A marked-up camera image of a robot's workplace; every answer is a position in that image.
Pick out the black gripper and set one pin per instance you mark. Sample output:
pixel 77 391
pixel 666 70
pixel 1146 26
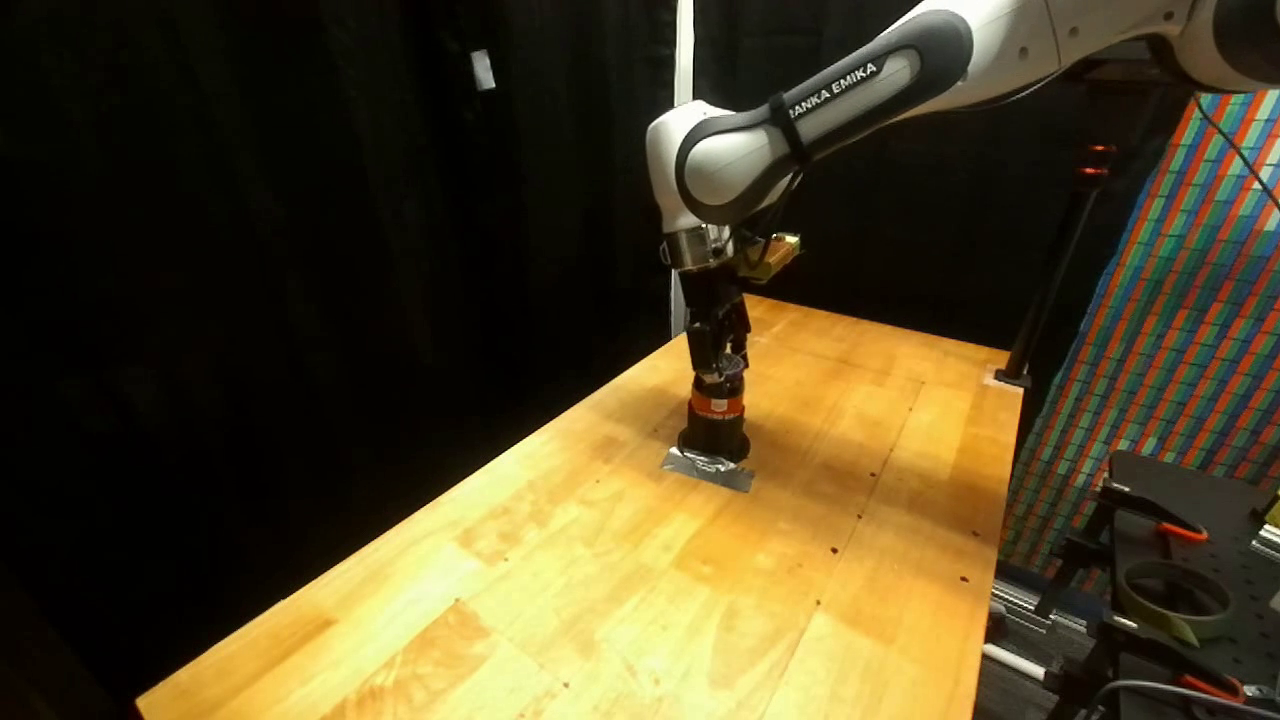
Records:
pixel 716 324

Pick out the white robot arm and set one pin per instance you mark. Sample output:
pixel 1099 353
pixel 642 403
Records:
pixel 716 172

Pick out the black tripod pole with foot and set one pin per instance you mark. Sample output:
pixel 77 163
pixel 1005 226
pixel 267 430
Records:
pixel 1090 172

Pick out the colourful striped fabric panel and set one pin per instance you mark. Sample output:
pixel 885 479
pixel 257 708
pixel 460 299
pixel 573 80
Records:
pixel 1179 353

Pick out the grey tape roll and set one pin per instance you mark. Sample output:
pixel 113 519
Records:
pixel 1174 598

